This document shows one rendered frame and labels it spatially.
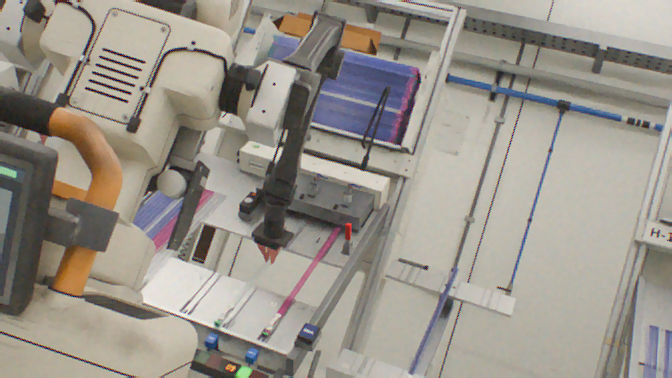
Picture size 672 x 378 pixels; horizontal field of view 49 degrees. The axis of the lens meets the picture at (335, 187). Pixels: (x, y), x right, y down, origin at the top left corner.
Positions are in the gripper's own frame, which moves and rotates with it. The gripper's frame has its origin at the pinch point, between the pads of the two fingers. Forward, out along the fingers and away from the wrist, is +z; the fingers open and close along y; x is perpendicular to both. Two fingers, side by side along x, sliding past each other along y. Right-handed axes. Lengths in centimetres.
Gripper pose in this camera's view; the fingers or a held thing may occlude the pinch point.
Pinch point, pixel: (270, 259)
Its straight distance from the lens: 207.1
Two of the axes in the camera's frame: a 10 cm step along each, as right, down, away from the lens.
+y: -9.2, -3.0, 2.6
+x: -3.7, 4.5, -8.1
